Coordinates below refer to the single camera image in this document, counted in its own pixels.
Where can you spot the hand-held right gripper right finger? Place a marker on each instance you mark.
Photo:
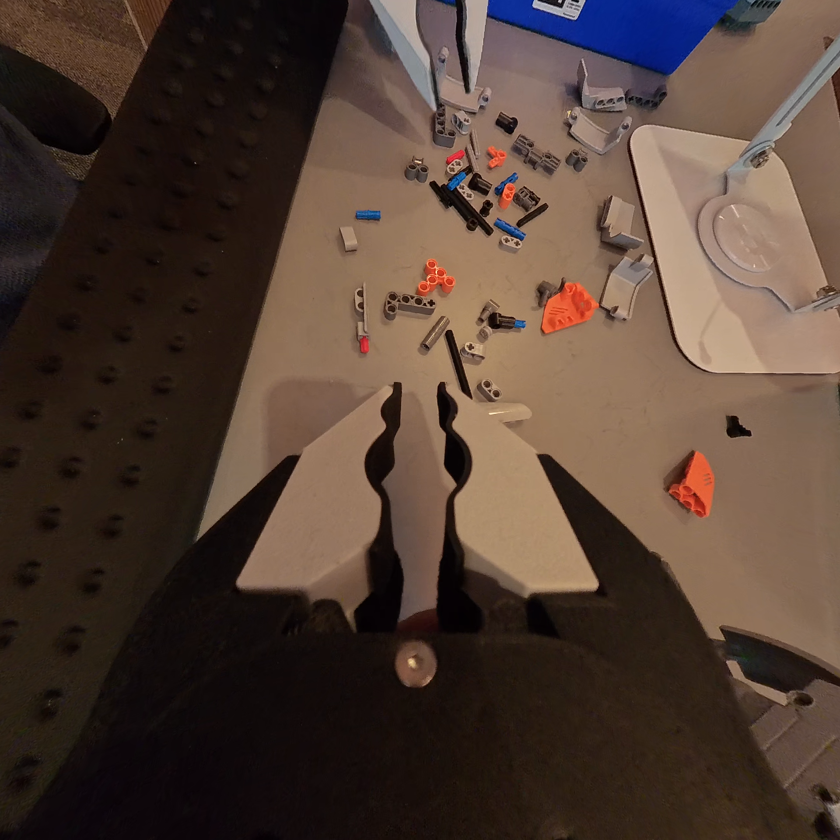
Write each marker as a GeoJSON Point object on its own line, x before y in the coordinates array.
{"type": "Point", "coordinates": [525, 525]}

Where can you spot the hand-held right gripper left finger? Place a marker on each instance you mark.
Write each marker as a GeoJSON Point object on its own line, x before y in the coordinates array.
{"type": "Point", "coordinates": [315, 525]}

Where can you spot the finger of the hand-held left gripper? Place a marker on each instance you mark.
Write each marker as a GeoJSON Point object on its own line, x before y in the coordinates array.
{"type": "Point", "coordinates": [407, 33]}
{"type": "Point", "coordinates": [474, 33]}

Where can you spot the light grey curved panel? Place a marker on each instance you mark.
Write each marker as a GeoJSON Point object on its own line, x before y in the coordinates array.
{"type": "Point", "coordinates": [600, 134]}
{"type": "Point", "coordinates": [467, 98]}
{"type": "Point", "coordinates": [627, 285]}

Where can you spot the small assembly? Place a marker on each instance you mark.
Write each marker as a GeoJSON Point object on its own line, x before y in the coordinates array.
{"type": "Point", "coordinates": [360, 298]}

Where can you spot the short dark grey angled beam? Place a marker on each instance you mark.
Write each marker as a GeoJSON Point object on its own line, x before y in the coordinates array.
{"type": "Point", "coordinates": [445, 128]}

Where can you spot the light grey wing panel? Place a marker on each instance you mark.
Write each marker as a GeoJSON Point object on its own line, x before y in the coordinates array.
{"type": "Point", "coordinates": [512, 412]}

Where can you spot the short grey axle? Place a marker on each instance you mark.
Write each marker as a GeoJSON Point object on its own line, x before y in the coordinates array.
{"type": "Point", "coordinates": [473, 152]}

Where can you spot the small orange connector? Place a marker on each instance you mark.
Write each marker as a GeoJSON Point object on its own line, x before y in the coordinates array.
{"type": "Point", "coordinates": [497, 156]}

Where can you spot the light grey panel with holes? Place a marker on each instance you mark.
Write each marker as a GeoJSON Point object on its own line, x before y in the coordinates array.
{"type": "Point", "coordinates": [594, 88]}

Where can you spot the dark grey double cross block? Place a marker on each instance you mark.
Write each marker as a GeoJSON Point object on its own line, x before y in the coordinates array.
{"type": "Point", "coordinates": [537, 154]}

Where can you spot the dark grey double connector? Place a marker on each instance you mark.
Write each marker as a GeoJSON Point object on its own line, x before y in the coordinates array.
{"type": "Point", "coordinates": [417, 170]}

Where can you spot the light grey two-hole connector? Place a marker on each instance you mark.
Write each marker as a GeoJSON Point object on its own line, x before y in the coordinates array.
{"type": "Point", "coordinates": [489, 390]}

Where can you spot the blue storage bin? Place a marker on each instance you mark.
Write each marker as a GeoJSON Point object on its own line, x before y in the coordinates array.
{"type": "Point", "coordinates": [623, 33]}

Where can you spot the small dark grey connector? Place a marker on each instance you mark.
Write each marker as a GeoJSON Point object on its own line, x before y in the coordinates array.
{"type": "Point", "coordinates": [577, 159]}

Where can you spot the orange two-hole block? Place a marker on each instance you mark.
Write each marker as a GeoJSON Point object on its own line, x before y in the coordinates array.
{"type": "Point", "coordinates": [506, 197]}

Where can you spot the orange curved panel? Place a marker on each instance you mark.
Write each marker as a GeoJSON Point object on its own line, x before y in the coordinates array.
{"type": "Point", "coordinates": [692, 485]}

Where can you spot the dark grey pin block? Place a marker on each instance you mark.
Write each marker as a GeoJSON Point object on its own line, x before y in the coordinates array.
{"type": "Point", "coordinates": [526, 198]}

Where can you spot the pile of small technic pieces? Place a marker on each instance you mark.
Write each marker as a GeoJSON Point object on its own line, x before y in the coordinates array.
{"type": "Point", "coordinates": [463, 207]}

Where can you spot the long black axle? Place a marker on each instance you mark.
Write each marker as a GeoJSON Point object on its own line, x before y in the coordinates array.
{"type": "Point", "coordinates": [457, 364]}

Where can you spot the light grey cross connector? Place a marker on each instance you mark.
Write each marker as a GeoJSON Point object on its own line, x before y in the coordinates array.
{"type": "Point", "coordinates": [472, 351]}

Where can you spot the dark grey straight beam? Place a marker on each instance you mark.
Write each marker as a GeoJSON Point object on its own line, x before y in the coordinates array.
{"type": "Point", "coordinates": [646, 96]}

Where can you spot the short black axle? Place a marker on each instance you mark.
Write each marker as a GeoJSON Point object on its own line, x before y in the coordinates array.
{"type": "Point", "coordinates": [532, 215]}

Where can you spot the black connector with blue pin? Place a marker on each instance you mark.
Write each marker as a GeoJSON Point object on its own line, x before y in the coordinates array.
{"type": "Point", "coordinates": [506, 321]}

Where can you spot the dark grey tube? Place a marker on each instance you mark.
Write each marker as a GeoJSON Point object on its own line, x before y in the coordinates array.
{"type": "Point", "coordinates": [434, 333]}

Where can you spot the light grey two-hole beam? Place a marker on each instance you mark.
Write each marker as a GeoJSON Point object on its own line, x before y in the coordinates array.
{"type": "Point", "coordinates": [510, 242]}

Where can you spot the small light grey block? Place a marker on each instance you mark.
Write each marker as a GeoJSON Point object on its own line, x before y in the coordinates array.
{"type": "Point", "coordinates": [348, 238]}

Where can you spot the grey angled pin connector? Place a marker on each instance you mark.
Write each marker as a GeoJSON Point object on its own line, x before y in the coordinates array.
{"type": "Point", "coordinates": [489, 310]}

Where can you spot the orange flat panel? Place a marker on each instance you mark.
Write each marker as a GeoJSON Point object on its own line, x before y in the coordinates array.
{"type": "Point", "coordinates": [569, 308]}

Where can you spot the dark grey angled connector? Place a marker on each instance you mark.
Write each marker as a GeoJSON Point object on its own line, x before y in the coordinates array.
{"type": "Point", "coordinates": [548, 293]}

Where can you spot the small black clip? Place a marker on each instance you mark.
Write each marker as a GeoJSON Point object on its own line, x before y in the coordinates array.
{"type": "Point", "coordinates": [738, 426]}

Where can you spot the dark grey L-shaped beam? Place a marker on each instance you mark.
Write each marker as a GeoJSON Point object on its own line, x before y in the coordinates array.
{"type": "Point", "coordinates": [408, 305]}

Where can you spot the light grey boxy panel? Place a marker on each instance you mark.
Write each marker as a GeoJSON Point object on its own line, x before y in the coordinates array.
{"type": "Point", "coordinates": [620, 223]}

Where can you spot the orange connector cluster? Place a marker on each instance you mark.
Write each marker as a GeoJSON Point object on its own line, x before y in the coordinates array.
{"type": "Point", "coordinates": [438, 275]}

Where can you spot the grey toy hub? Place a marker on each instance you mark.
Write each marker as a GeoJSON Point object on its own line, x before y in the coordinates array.
{"type": "Point", "coordinates": [751, 10]}

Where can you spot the black dimpled pad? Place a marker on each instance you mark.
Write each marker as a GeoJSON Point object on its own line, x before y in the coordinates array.
{"type": "Point", "coordinates": [164, 262]}

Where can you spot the white book stand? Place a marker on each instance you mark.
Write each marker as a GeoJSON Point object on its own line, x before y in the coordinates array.
{"type": "Point", "coordinates": [682, 262]}

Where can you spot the black chair armrest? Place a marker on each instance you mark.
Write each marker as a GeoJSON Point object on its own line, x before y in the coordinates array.
{"type": "Point", "coordinates": [52, 98]}

